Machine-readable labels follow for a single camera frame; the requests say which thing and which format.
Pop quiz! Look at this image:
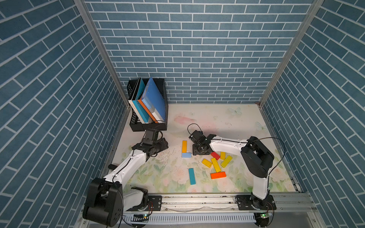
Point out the orange-yellow long block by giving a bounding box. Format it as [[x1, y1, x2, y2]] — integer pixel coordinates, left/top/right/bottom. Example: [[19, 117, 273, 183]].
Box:
[[182, 141, 187, 154]]

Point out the light blue block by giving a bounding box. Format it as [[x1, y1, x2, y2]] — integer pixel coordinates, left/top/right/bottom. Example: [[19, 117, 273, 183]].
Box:
[[182, 153, 192, 158]]

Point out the yellow long block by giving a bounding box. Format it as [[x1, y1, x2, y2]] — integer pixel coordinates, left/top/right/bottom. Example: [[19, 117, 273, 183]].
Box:
[[211, 158, 221, 173]]

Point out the teal long block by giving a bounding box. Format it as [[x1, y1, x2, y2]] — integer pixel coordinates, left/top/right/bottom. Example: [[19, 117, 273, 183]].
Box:
[[188, 168, 196, 185]]

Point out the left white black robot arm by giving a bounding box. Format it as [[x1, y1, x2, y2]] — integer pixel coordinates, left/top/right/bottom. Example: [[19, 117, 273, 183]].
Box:
[[82, 129, 168, 227]]

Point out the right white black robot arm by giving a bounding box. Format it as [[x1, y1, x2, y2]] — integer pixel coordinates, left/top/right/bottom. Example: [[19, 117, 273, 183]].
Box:
[[189, 130, 276, 211]]

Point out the small yellow block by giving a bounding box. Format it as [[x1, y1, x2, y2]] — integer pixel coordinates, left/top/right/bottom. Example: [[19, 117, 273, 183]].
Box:
[[202, 159, 213, 168]]

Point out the red block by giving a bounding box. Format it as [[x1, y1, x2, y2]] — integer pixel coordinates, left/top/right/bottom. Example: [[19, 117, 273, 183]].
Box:
[[210, 152, 221, 160]]

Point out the black mesh book basket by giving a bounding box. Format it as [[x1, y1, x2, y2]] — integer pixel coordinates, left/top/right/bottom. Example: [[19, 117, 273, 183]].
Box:
[[127, 78, 168, 132]]

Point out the lime yellow block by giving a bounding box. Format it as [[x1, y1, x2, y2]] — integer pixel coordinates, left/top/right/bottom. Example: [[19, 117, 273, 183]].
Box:
[[221, 155, 232, 168]]

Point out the teal book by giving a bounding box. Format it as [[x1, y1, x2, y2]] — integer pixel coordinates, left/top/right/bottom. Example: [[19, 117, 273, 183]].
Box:
[[129, 78, 151, 124]]

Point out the orange block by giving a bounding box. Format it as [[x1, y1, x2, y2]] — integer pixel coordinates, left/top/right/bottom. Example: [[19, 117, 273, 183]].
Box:
[[211, 172, 226, 180]]

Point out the orange spine book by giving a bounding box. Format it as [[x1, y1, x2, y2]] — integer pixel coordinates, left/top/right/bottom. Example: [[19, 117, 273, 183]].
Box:
[[138, 99, 158, 123]]

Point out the blue book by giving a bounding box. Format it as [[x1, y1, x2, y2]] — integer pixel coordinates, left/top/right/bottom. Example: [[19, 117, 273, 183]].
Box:
[[141, 78, 166, 123]]

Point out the white black book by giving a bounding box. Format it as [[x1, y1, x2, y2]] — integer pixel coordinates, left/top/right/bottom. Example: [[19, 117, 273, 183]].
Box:
[[128, 78, 143, 124]]

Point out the white ribbed cable duct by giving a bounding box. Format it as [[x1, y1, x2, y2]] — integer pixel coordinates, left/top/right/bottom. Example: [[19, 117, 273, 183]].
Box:
[[124, 213, 256, 225]]

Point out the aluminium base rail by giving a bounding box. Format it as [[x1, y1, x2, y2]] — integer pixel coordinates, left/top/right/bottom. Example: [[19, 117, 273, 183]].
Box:
[[82, 192, 317, 214]]

